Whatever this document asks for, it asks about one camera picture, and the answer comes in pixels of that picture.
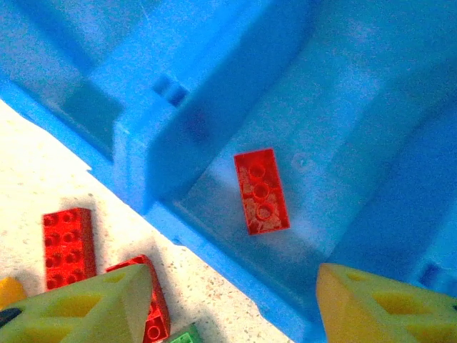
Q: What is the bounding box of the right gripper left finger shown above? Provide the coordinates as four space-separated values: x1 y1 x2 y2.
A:
0 263 154 343

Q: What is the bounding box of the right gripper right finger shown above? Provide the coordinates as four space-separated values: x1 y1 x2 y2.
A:
316 262 457 343

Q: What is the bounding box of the red lego brick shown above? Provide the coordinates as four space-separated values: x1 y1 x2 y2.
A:
233 147 291 237
105 254 171 343
41 207 98 292

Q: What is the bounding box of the green lego brick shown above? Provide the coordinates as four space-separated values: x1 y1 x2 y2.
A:
164 322 204 343

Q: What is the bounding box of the yellow lego brick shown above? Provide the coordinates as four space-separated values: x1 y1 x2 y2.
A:
0 277 28 311

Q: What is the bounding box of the blue three-compartment plastic bin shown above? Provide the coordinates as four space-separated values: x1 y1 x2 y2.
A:
0 0 457 343

